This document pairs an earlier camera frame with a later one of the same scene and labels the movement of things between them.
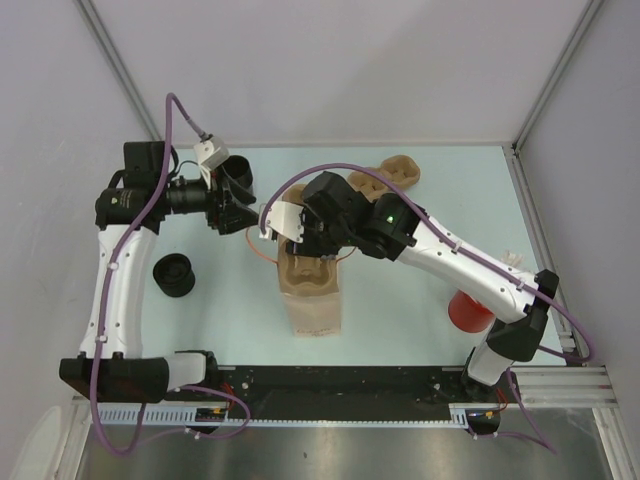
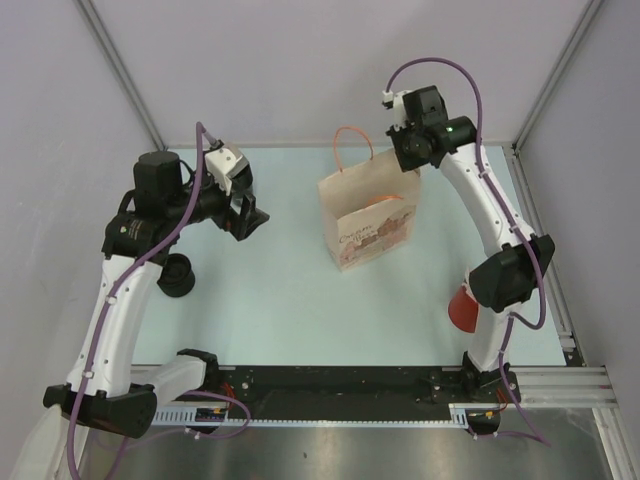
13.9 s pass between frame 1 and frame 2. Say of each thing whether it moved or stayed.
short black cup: stayed
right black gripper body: moved
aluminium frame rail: stayed
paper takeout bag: moved
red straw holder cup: stayed
